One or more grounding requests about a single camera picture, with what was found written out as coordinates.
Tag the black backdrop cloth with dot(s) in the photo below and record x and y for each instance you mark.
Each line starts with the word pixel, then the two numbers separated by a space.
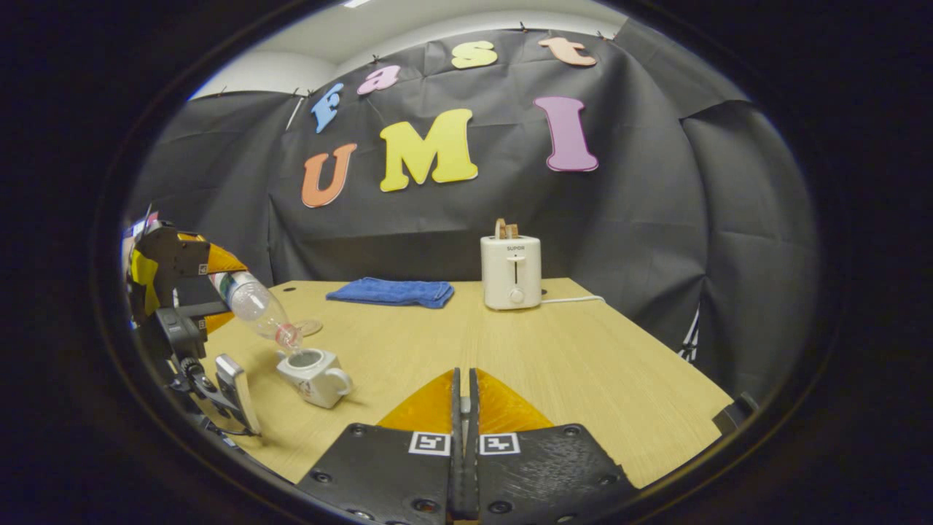
pixel 656 219

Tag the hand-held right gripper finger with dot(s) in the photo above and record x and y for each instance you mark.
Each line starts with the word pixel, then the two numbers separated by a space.
pixel 474 437
pixel 457 437

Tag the white toaster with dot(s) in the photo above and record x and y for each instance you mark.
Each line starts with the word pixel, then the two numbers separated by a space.
pixel 510 273

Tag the blue towel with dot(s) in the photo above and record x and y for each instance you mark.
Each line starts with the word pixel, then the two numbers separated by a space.
pixel 390 292

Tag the bread slice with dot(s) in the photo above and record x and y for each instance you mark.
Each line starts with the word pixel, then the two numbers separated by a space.
pixel 506 230

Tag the clear plastic water bottle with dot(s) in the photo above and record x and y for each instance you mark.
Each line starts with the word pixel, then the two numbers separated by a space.
pixel 251 302

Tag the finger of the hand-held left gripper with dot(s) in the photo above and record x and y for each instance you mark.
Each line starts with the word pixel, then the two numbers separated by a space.
pixel 175 262
pixel 211 312

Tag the white teacup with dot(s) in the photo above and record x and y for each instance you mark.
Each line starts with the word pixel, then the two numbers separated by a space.
pixel 317 379

